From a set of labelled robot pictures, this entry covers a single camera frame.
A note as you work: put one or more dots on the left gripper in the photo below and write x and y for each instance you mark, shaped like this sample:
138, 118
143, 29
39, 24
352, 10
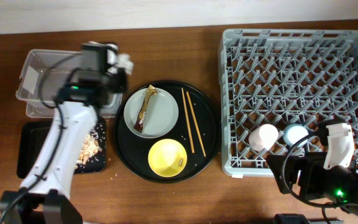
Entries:
125, 78

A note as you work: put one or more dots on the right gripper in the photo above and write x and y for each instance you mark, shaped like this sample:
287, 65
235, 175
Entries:
310, 165

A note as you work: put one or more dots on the white tissue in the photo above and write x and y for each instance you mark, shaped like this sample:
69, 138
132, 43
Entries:
121, 61

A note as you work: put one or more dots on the blue cup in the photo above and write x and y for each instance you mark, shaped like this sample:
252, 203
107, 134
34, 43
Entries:
293, 133

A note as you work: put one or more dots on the pink cup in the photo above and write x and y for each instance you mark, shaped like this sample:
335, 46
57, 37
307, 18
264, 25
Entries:
264, 137

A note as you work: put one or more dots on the noodle food scraps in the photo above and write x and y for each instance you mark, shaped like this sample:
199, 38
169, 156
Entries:
87, 149

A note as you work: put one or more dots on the yellow bowl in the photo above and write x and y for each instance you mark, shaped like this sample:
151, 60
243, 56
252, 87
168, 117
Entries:
167, 158

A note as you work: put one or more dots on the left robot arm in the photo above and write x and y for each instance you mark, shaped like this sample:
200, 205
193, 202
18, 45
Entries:
44, 195

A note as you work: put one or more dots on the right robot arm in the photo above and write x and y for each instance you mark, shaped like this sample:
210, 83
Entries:
341, 186

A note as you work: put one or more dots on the grey dishwasher rack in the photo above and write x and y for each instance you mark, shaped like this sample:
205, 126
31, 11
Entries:
281, 77

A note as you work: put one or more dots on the gold brown snack wrapper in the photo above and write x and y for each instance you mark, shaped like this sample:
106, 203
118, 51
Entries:
139, 125

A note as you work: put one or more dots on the grey plate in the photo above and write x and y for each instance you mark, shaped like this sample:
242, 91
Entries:
161, 116

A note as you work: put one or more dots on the clear plastic bin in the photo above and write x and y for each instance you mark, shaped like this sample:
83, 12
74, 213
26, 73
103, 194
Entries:
57, 64

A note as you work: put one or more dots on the right wooden chopstick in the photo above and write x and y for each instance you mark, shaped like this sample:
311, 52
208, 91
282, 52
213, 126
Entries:
196, 124

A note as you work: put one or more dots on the black rectangular tray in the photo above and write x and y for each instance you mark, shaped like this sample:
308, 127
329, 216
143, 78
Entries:
33, 136

